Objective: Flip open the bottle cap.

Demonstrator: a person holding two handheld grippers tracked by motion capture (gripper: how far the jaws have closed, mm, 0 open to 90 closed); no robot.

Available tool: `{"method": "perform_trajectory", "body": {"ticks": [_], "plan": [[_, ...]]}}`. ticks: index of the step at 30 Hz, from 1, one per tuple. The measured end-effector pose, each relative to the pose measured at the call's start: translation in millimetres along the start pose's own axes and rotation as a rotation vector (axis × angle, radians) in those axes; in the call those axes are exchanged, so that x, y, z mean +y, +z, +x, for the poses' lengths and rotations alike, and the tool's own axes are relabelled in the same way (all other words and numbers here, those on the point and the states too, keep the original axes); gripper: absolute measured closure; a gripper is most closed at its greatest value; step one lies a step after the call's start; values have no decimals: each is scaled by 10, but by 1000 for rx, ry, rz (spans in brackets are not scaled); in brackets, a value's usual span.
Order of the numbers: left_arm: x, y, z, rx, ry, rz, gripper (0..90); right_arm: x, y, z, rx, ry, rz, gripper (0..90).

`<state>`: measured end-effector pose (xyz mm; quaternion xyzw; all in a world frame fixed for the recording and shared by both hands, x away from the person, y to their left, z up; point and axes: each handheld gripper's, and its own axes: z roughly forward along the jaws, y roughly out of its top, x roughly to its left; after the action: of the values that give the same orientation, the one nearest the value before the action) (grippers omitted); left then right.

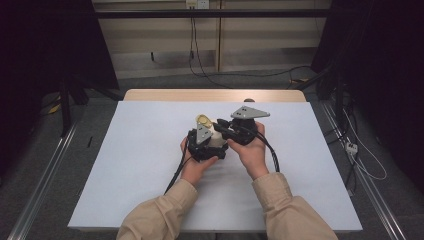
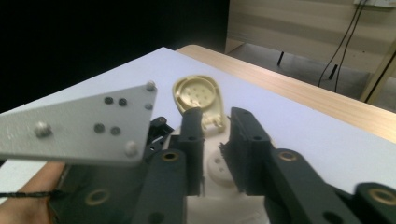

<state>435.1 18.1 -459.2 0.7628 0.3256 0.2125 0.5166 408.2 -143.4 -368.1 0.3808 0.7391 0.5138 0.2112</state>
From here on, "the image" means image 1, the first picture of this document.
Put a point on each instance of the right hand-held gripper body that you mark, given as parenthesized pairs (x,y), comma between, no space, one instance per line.
(245,130)

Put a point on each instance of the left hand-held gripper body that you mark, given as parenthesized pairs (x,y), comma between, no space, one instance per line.
(202,133)

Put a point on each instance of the person's right hand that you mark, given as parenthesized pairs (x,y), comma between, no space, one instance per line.
(251,156)

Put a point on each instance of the person's left hand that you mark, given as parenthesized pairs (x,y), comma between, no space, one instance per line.
(196,170)

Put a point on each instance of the wooden table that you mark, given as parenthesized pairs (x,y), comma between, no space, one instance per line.
(186,95)

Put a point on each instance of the white table mat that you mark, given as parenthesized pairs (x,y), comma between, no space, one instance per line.
(140,166)

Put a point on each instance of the white power strip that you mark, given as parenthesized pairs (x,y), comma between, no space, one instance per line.
(351,148)

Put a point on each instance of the black horizontal bar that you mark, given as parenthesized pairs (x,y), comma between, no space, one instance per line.
(213,13)

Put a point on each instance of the black metal stand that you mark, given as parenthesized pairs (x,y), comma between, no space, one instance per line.
(65,106)

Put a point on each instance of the black curtain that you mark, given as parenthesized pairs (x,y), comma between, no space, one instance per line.
(40,50)
(383,66)

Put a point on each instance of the beige wall cabinet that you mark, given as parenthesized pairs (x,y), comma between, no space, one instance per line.
(160,40)

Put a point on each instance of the white wall socket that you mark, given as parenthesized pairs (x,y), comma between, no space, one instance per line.
(197,3)

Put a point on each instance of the aluminium floor rail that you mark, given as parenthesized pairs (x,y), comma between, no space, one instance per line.
(40,186)
(370,186)

